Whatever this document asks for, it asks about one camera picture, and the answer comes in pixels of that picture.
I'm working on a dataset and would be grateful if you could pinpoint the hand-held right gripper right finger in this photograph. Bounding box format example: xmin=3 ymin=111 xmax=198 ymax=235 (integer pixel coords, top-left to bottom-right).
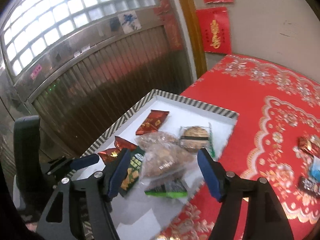
xmin=197 ymin=147 xmax=295 ymax=240

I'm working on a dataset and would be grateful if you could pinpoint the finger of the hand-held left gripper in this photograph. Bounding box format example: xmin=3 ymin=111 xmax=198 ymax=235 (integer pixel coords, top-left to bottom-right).
xmin=45 ymin=153 xmax=100 ymax=175

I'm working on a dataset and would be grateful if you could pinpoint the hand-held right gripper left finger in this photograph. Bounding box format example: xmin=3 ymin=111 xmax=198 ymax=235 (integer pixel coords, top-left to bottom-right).
xmin=37 ymin=148 xmax=132 ymax=240

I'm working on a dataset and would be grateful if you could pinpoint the dark green snack packet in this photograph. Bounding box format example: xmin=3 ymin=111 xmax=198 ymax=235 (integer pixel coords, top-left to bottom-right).
xmin=119 ymin=146 xmax=146 ymax=197

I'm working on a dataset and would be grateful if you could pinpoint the red candy wrapper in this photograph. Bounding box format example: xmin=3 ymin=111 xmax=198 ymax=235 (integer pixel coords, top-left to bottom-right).
xmin=98 ymin=148 xmax=123 ymax=165
xmin=299 ymin=135 xmax=320 ymax=157
xmin=114 ymin=136 xmax=138 ymax=153

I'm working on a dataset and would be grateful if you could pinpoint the black packet with green edges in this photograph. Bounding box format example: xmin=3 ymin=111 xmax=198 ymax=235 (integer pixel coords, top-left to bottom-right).
xmin=144 ymin=177 xmax=188 ymax=198

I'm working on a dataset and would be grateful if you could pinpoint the round cookie clear packet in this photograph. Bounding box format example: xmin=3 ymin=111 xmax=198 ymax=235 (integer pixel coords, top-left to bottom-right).
xmin=179 ymin=122 xmax=216 ymax=158

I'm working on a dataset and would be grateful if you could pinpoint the large zip bag of nuts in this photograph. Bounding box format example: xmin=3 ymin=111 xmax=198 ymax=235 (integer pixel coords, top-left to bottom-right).
xmin=139 ymin=142 xmax=198 ymax=180

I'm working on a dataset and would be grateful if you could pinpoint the small clear bag of nuts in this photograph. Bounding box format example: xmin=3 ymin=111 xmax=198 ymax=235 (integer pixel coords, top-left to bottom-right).
xmin=135 ymin=131 xmax=179 ymax=151

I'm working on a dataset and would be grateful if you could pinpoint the red packet gold logo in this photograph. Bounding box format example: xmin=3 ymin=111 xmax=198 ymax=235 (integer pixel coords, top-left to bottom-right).
xmin=135 ymin=110 xmax=170 ymax=136

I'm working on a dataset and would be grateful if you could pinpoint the striped cardboard box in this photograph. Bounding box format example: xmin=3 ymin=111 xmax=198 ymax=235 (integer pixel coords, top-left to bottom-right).
xmin=72 ymin=89 xmax=239 ymax=240

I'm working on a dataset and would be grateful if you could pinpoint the black coffee packet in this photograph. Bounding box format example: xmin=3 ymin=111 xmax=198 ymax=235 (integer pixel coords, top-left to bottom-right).
xmin=299 ymin=176 xmax=320 ymax=198

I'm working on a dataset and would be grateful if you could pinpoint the blue snack packet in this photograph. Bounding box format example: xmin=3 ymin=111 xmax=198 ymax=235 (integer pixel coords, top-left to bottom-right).
xmin=307 ymin=156 xmax=320 ymax=180

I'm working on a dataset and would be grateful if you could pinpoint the red floral tablecloth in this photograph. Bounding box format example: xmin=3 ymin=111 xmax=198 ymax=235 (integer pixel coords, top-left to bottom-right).
xmin=155 ymin=54 xmax=320 ymax=240

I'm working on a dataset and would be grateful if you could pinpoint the small pink sticker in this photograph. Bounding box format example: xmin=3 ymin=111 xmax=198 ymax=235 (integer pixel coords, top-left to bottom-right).
xmin=30 ymin=65 xmax=42 ymax=79

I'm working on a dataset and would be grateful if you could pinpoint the metal door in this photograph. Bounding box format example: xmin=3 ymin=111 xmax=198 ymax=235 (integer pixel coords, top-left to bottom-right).
xmin=0 ymin=17 xmax=198 ymax=165

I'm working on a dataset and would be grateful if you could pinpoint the glass block window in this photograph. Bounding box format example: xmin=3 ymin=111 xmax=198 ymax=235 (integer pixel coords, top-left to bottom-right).
xmin=0 ymin=0 xmax=160 ymax=77

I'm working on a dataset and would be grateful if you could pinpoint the white sticker blue print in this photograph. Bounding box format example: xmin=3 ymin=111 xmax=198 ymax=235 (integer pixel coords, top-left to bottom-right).
xmin=117 ymin=11 xmax=143 ymax=34

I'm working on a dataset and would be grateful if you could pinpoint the red door couplet strip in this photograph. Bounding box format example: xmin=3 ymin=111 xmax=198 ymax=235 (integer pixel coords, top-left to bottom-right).
xmin=152 ymin=0 xmax=184 ymax=52

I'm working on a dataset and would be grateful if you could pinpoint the golden door frame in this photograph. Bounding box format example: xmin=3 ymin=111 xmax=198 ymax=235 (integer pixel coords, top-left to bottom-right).
xmin=174 ymin=0 xmax=208 ymax=80

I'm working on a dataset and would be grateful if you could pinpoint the red wall poster gold figure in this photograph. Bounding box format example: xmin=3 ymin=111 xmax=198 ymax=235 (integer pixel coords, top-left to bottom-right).
xmin=196 ymin=6 xmax=232 ymax=55

